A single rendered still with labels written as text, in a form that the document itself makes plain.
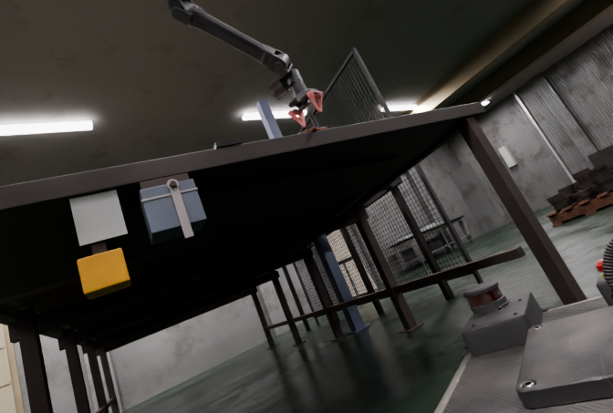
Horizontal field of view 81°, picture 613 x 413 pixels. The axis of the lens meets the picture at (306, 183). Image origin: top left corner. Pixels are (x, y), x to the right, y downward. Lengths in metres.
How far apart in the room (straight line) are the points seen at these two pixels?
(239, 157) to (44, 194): 0.48
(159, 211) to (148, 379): 5.54
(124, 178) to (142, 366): 5.51
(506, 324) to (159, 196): 0.78
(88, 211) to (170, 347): 5.56
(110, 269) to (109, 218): 0.13
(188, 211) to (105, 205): 0.19
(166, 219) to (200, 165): 0.18
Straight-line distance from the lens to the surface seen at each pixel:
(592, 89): 11.80
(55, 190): 1.01
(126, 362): 6.38
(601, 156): 10.63
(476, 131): 1.73
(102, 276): 0.92
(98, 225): 0.98
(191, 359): 6.52
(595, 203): 5.25
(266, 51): 1.36
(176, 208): 0.95
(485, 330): 0.70
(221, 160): 1.05
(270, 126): 3.66
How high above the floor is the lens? 0.44
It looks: 16 degrees up
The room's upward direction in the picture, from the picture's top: 24 degrees counter-clockwise
